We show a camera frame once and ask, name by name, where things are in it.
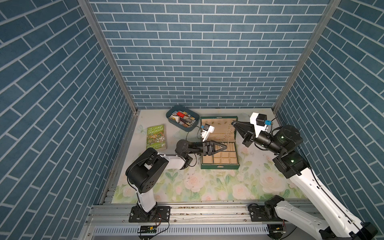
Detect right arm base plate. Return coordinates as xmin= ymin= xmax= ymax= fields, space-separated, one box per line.
xmin=248 ymin=195 xmax=285 ymax=222

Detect green illustrated book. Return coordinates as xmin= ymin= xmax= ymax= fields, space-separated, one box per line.
xmin=146 ymin=125 xmax=167 ymax=151

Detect red box in bin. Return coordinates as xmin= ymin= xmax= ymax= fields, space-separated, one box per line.
xmin=177 ymin=112 xmax=185 ymax=118

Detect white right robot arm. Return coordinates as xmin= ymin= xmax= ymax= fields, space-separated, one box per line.
xmin=232 ymin=121 xmax=378 ymax=240

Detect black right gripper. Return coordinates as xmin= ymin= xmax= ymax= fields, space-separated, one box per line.
xmin=232 ymin=122 xmax=282 ymax=157

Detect floral table mat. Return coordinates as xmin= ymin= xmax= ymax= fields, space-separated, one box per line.
xmin=112 ymin=110 xmax=305 ymax=204

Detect aluminium left corner post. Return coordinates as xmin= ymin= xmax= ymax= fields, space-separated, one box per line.
xmin=77 ymin=0 xmax=139 ymax=115

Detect aluminium corner post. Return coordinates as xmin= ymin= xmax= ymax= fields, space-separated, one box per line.
xmin=77 ymin=0 xmax=139 ymax=115
xmin=272 ymin=0 xmax=341 ymax=114

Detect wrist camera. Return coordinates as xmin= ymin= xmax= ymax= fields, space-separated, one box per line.
xmin=201 ymin=124 xmax=215 ymax=142
xmin=250 ymin=113 xmax=272 ymax=138

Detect green jewelry box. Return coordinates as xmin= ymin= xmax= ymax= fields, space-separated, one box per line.
xmin=201 ymin=116 xmax=240 ymax=170

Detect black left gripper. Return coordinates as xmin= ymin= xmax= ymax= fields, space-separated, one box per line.
xmin=186 ymin=142 xmax=224 ymax=159

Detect silver jewelry chain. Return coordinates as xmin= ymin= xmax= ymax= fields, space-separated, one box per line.
xmin=224 ymin=121 xmax=235 ymax=145

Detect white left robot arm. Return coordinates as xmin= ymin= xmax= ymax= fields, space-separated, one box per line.
xmin=126 ymin=139 xmax=227 ymax=214

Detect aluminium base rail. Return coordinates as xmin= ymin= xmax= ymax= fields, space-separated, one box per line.
xmin=78 ymin=200 xmax=343 ymax=240

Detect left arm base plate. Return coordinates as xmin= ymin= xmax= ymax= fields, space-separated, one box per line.
xmin=129 ymin=204 xmax=171 ymax=223

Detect small green circuit board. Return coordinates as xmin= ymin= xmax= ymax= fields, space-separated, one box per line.
xmin=138 ymin=226 xmax=157 ymax=235

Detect aluminium right corner post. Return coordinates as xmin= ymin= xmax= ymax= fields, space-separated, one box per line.
xmin=272 ymin=0 xmax=341 ymax=114

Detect teal storage bin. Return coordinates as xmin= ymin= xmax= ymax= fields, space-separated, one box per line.
xmin=166 ymin=105 xmax=200 ymax=132

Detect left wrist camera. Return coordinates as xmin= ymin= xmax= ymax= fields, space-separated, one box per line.
xmin=201 ymin=124 xmax=215 ymax=142

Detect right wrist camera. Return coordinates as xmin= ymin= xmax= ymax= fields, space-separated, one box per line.
xmin=250 ymin=113 xmax=272 ymax=138

